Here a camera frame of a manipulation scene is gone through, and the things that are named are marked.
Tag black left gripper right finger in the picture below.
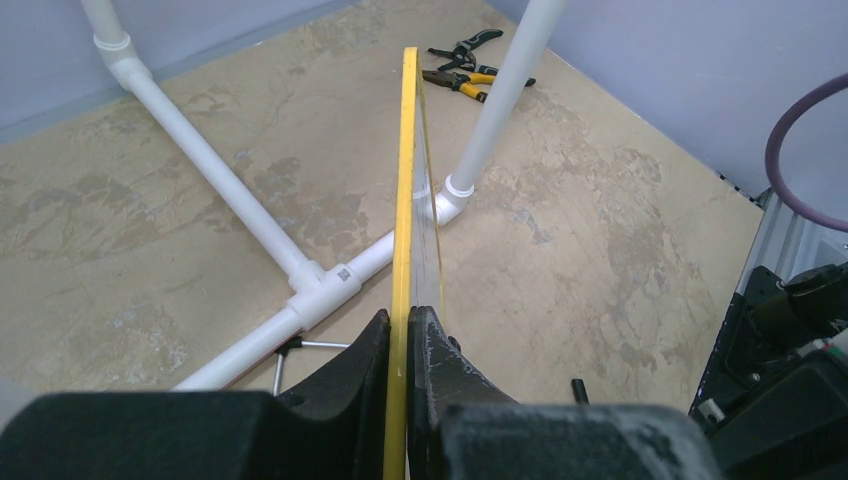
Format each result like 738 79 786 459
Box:
407 307 723 479

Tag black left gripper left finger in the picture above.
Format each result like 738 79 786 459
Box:
1 311 390 479

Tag black metal whiteboard stand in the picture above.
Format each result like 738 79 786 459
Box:
271 335 351 396

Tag black marker cap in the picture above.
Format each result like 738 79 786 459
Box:
570 378 590 404

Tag yellow framed whiteboard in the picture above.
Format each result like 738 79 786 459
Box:
382 47 443 479

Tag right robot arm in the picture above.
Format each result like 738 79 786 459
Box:
689 264 847 479

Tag white PVC pipe frame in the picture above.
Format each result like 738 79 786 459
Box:
82 1 566 391

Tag yellow handled needle-nose pliers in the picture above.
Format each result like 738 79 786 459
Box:
422 66 498 103

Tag black handled wire cutters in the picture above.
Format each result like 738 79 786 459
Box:
427 29 504 75

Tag aluminium rail right edge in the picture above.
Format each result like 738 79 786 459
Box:
735 187 847 293

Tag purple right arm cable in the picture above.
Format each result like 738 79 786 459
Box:
764 71 848 234

